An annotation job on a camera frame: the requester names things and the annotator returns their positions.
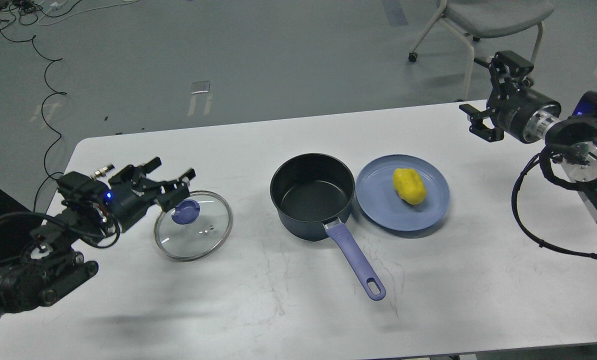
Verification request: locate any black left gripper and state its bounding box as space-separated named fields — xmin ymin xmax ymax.
xmin=104 ymin=157 xmax=196 ymax=233

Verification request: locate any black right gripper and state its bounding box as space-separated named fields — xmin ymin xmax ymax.
xmin=458 ymin=50 xmax=562 ymax=144

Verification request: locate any glass lid purple knob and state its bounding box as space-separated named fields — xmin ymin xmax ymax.
xmin=153 ymin=190 xmax=233 ymax=262

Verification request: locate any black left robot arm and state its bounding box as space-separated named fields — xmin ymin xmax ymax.
xmin=0 ymin=157 xmax=196 ymax=319

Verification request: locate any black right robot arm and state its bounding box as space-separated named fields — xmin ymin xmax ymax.
xmin=460 ymin=50 xmax=597 ymax=212

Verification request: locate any yellow toy potato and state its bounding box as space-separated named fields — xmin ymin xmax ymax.
xmin=392 ymin=168 xmax=427 ymax=205

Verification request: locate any grey office chair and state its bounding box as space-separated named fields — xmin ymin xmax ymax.
xmin=407 ymin=0 xmax=555 ymax=100

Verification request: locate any blue round plate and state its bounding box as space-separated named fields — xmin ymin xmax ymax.
xmin=356 ymin=154 xmax=451 ymax=232

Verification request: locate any black box at left edge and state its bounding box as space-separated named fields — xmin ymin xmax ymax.
xmin=0 ymin=189 xmax=41 ymax=261

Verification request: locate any black cable on floor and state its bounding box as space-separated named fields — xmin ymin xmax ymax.
xmin=0 ymin=10 xmax=67 ymax=213

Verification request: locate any dark blue saucepan purple handle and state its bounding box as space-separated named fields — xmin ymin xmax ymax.
xmin=269 ymin=153 xmax=387 ymax=301

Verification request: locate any white cable on floor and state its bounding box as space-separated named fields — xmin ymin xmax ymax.
xmin=37 ymin=0 xmax=140 ymax=27

